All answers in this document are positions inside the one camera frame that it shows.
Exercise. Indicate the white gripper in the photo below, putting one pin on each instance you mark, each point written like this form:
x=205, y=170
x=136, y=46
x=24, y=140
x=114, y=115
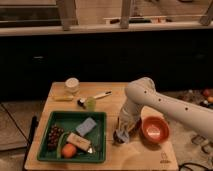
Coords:
x=129, y=116

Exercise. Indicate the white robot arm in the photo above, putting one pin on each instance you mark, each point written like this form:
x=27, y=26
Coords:
x=142, y=92

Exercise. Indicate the small metal cup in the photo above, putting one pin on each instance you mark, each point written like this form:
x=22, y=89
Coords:
x=117, y=139

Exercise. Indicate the dark maroon bowl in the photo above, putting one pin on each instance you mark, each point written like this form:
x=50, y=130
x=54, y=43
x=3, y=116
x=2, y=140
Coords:
x=136, y=127

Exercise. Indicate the orange red bowl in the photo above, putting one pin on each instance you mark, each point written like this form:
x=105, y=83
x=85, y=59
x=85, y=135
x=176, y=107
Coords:
x=155, y=129

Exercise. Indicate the green dish brush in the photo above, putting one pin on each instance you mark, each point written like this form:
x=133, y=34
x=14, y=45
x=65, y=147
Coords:
x=89, y=103

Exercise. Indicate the blue sponge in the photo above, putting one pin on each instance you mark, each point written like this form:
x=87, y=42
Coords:
x=86, y=126

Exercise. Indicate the tan wooden block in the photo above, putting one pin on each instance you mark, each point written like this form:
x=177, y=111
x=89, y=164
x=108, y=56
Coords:
x=78, y=141

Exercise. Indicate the white round jar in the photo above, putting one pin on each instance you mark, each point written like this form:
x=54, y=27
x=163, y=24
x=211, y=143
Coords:
x=72, y=85

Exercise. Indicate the green plastic tray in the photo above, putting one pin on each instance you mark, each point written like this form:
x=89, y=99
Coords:
x=69, y=120

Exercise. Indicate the yellow banana piece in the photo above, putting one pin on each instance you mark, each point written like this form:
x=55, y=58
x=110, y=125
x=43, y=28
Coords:
x=63, y=98

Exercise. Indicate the orange fruit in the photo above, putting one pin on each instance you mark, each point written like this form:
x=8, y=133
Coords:
x=68, y=151

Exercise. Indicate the bunch of dark grapes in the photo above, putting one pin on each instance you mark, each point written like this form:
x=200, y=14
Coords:
x=53, y=136

